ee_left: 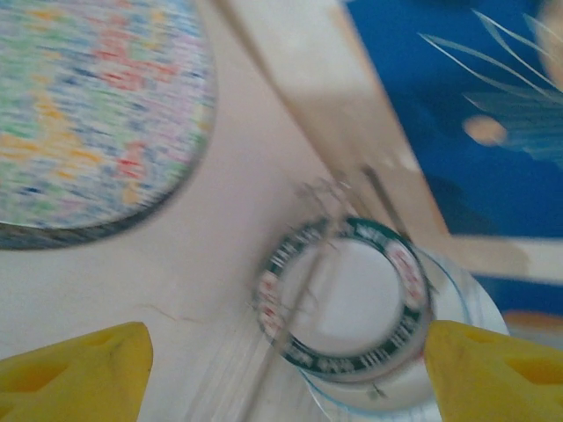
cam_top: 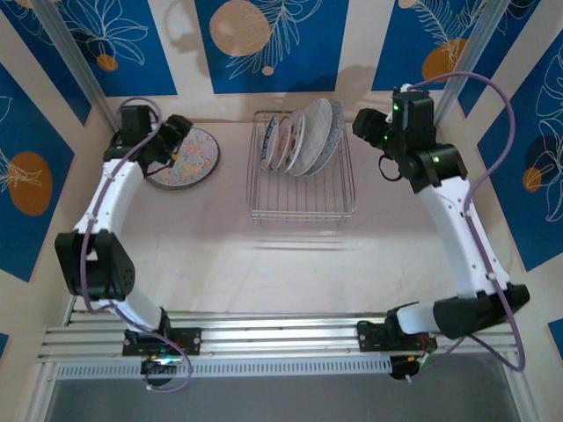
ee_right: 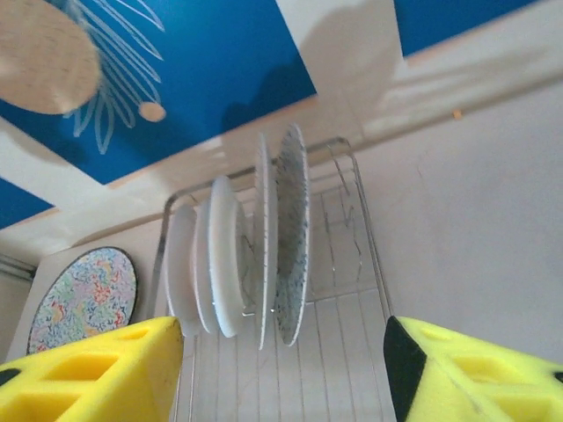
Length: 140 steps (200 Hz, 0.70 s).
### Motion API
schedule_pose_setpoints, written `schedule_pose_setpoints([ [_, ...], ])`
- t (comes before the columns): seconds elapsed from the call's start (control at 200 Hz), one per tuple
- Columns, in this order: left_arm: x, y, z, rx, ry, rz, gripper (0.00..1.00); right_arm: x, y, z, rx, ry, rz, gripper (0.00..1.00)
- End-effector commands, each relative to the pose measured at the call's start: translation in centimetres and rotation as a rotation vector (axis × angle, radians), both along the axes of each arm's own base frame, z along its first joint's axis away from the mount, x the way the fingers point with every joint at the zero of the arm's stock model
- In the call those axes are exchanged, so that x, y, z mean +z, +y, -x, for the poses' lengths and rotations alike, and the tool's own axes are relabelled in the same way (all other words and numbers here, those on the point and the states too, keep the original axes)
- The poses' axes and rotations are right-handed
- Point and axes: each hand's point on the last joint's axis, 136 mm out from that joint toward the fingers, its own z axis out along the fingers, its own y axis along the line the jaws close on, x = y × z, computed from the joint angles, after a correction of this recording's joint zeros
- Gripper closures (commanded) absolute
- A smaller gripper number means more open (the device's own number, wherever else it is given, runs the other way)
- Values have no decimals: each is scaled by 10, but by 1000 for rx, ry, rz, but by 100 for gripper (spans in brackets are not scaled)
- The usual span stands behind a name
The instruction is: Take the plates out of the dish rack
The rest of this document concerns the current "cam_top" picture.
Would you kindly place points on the colourful floral patterned plate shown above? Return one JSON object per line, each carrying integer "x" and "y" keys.
{"x": 193, "y": 162}

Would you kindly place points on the white plaid lined plate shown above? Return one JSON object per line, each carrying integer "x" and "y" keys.
{"x": 314, "y": 132}

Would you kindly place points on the white plate orange sun print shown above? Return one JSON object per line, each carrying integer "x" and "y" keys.
{"x": 281, "y": 143}

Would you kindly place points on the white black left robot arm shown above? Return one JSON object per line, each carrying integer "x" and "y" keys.
{"x": 119, "y": 193}

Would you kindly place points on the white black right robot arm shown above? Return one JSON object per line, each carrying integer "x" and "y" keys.
{"x": 448, "y": 220}

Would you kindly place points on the dark blue rimmed plate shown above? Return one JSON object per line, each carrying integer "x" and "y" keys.
{"x": 266, "y": 145}

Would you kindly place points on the black base electronics box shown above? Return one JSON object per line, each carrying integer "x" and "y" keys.
{"x": 402, "y": 367}
{"x": 158, "y": 365}

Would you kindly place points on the aluminium corner post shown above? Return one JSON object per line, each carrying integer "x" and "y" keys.
{"x": 462, "y": 66}
{"x": 80, "y": 66}

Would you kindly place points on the aluminium side rail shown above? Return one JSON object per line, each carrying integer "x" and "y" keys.
{"x": 71, "y": 310}

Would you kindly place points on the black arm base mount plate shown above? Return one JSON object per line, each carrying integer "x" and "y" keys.
{"x": 193, "y": 340}
{"x": 365, "y": 338}

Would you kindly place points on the aluminium rail frame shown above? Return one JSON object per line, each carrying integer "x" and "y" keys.
{"x": 281, "y": 336}

